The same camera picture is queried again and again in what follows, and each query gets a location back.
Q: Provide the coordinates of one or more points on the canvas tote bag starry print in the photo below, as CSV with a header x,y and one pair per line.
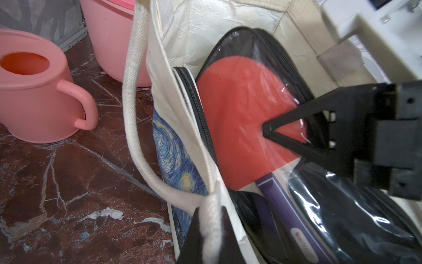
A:
x,y
161,131

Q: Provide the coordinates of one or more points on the pink bucket with lid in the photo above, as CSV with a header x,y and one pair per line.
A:
x,y
109,25

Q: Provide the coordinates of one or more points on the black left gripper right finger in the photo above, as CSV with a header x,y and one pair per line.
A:
x,y
231,253

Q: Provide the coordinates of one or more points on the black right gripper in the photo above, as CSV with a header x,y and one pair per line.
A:
x,y
371,132

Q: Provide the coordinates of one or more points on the clear case red paddle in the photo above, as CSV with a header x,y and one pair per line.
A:
x,y
295,211

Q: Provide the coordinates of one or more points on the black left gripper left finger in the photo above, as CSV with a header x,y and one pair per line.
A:
x,y
191,252

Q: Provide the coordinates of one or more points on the pink watering can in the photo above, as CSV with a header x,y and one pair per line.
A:
x,y
40,103

